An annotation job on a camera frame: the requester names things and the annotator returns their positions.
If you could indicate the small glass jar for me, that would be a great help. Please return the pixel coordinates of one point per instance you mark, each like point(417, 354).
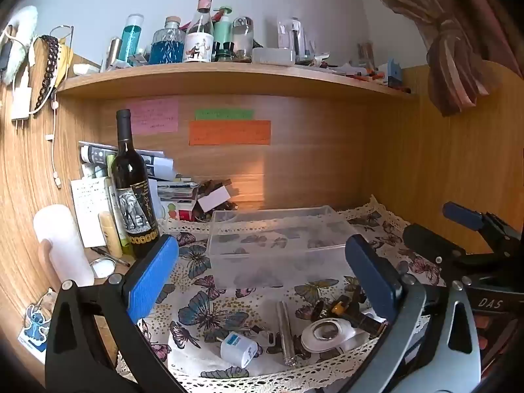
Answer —
point(366, 55)

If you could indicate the white blank card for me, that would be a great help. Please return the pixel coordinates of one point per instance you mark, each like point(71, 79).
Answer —
point(213, 199)

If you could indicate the brown striped curtain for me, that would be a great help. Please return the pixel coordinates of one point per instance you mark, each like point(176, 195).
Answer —
point(446, 41)

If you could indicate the black pen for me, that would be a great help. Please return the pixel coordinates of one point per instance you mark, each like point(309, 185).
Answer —
point(110, 256)

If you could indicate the wooden shelf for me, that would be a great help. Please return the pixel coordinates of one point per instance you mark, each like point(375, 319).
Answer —
point(229, 77)

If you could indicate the dark wine bottle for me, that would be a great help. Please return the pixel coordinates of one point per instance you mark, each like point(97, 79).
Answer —
point(131, 172)

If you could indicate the white plastic cylinder bottle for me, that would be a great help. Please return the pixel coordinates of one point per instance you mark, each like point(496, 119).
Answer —
point(61, 241)

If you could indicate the silver metal cylinder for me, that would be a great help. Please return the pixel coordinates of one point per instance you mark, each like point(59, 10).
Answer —
point(285, 331)

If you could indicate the white magnifying glass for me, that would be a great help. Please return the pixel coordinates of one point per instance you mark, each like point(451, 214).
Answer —
point(313, 337)

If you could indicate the rolled magazine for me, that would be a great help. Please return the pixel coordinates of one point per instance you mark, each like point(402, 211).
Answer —
point(96, 153)

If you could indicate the clear glass dome bottle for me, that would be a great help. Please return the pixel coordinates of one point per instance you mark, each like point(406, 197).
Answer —
point(242, 37)

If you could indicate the pale yellow tube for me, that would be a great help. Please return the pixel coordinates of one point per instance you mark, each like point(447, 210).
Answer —
point(109, 233)

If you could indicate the green sticky note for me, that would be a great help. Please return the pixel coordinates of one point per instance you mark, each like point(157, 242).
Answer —
point(224, 114)

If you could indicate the tall teal clear bottle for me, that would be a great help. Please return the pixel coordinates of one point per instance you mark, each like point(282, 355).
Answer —
point(132, 39)

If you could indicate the clear bottle cartoon label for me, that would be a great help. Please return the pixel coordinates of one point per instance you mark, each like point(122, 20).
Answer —
point(198, 47)

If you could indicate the pink sticky note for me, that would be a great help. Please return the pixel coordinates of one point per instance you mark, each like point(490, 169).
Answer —
point(154, 116)

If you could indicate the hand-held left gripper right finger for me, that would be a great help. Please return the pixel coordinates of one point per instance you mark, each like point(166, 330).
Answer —
point(370, 278)

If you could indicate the orange sticky note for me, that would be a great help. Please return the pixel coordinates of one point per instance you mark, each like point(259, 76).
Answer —
point(229, 133)

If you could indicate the stack of booklets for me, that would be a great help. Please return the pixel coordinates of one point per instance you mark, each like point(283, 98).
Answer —
point(178, 196)

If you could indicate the clear plastic container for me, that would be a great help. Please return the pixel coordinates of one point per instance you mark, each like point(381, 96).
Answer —
point(245, 270)

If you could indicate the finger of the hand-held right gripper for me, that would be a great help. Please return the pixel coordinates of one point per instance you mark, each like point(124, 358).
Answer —
point(462, 215)
point(430, 243)

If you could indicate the white power adapter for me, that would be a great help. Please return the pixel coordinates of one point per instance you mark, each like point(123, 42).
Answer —
point(21, 104)

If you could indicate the bowl of brown pieces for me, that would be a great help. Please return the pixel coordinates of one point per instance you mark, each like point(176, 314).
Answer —
point(211, 186)

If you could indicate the white charger plug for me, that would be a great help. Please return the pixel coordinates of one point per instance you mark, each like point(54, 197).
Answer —
point(237, 352)

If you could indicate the yellow hanging pouch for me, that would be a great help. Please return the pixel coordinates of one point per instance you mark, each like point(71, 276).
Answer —
point(63, 63)

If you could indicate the small blue box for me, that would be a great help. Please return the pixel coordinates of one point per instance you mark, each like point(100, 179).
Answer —
point(395, 74)

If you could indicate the silver metal flask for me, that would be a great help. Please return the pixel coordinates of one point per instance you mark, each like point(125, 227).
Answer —
point(114, 53)

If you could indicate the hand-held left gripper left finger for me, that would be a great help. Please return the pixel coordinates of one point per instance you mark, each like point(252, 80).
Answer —
point(151, 278)

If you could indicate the green pump bottle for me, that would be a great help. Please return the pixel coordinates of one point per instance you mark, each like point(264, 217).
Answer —
point(223, 28)

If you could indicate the blue liquid glass bottle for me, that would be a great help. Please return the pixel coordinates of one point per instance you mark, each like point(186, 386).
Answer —
point(167, 47)

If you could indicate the clear plastic package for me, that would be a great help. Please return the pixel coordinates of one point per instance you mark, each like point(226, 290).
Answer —
point(294, 37)

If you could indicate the blue cartoon sticker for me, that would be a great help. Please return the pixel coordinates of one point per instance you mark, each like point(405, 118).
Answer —
point(35, 323)

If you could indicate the small round mirror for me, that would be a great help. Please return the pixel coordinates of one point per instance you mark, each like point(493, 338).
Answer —
point(102, 268)

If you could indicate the white fluffy cloth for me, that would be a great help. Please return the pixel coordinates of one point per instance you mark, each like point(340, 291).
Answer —
point(22, 28)

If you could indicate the butterfly print tablecloth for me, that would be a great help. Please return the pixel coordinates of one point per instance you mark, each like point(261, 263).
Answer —
point(254, 311)

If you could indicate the white rectangular box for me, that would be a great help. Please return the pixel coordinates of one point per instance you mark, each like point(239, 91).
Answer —
point(272, 56)

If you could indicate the small white box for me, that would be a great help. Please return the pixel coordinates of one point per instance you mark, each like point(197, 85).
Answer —
point(86, 69)

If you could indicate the white handwritten paper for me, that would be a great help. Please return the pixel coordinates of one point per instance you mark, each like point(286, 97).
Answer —
point(88, 208)

